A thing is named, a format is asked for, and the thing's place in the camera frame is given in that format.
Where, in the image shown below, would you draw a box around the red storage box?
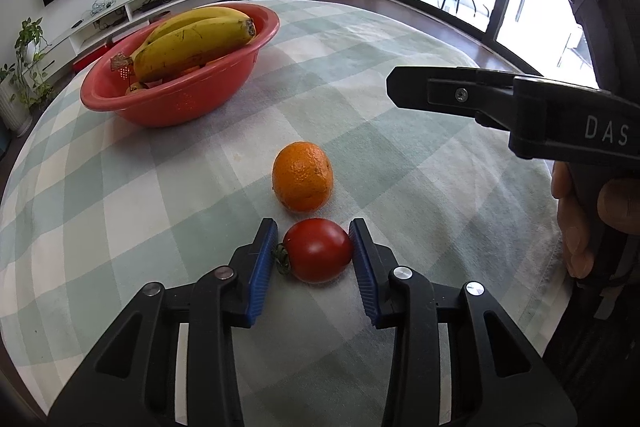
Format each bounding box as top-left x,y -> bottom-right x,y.
72,47 -> 108,72

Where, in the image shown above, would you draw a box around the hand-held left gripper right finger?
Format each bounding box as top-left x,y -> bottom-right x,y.
348,218 -> 578,427

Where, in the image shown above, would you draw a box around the trailing pothos in white pot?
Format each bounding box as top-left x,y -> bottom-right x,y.
12,18 -> 53,108

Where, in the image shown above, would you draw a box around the large spotted banana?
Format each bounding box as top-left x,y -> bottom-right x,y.
145,6 -> 251,45

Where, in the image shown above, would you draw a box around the curved banana with dry stem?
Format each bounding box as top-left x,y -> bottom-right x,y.
111,18 -> 257,84

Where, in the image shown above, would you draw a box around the plant in white ribbed pot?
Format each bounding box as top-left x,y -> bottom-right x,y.
0,64 -> 33,138

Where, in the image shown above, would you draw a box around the red plastic bowl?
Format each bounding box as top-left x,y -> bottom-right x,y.
80,2 -> 281,128

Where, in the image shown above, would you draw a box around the person's right hand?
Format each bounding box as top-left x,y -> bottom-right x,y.
550,162 -> 640,280

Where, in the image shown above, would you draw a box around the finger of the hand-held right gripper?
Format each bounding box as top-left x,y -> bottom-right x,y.
386,66 -> 518,130

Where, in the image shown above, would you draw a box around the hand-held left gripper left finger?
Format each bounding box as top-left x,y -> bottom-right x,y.
47,218 -> 280,427

